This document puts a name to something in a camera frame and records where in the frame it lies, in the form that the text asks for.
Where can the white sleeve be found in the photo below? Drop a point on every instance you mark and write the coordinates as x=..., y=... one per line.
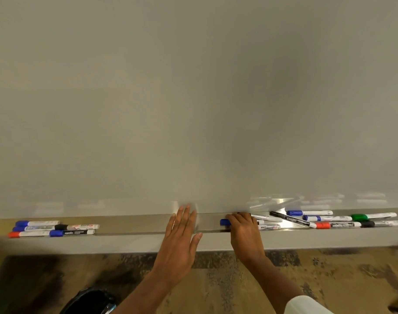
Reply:
x=305, y=306

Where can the black marker with white tip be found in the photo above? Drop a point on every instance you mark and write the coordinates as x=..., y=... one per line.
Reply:
x=292, y=219

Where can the large whiteboard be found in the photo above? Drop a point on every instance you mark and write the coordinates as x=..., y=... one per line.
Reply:
x=199, y=94

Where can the person's left forearm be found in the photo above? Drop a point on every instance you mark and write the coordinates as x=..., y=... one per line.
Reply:
x=137, y=299

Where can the black cap white marker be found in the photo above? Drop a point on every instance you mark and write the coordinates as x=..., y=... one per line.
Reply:
x=385, y=223

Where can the blue cap black body marker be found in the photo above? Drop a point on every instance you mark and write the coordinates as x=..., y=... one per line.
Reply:
x=73, y=232

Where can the person's left hand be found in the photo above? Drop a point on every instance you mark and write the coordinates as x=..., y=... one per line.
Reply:
x=176, y=251

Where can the green cap white marker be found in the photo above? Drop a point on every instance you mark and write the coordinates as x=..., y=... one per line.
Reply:
x=374, y=216

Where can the person's right forearm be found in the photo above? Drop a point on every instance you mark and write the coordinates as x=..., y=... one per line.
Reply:
x=272, y=284

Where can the person's left middle finger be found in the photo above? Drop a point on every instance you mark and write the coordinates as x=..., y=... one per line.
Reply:
x=185, y=219

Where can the person's left thumb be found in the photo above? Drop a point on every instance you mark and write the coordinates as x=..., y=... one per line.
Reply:
x=196, y=242

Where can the blue cap whiteboard marker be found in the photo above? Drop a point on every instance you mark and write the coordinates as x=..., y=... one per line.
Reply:
x=224, y=222

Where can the black glossy object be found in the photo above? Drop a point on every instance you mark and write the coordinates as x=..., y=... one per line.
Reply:
x=89, y=302

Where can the red cap white marker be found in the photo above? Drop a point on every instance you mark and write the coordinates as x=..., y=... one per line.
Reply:
x=29, y=234

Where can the grey metal marker tray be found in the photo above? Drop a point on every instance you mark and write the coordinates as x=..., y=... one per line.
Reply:
x=127, y=240

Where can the blue cap white marker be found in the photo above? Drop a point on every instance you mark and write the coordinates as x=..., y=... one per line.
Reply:
x=310, y=212
x=38, y=223

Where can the plain white marker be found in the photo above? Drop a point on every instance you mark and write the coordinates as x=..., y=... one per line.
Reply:
x=269, y=218

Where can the person's left little finger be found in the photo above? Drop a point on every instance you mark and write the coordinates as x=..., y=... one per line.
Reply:
x=170, y=226

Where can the person's right hand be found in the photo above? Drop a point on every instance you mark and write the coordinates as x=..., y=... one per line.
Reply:
x=246, y=240

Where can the white marker with red end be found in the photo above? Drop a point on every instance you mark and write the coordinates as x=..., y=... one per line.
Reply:
x=269, y=227

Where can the black cap red label marker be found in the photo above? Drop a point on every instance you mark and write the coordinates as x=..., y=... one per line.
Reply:
x=78, y=226

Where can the blue cap grey label marker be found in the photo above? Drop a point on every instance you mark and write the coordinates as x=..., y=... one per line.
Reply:
x=329, y=218

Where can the person's right fingers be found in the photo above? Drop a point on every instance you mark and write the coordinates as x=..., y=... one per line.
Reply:
x=243, y=219

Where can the red cap black body marker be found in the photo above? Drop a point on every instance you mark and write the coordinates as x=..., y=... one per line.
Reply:
x=339, y=224

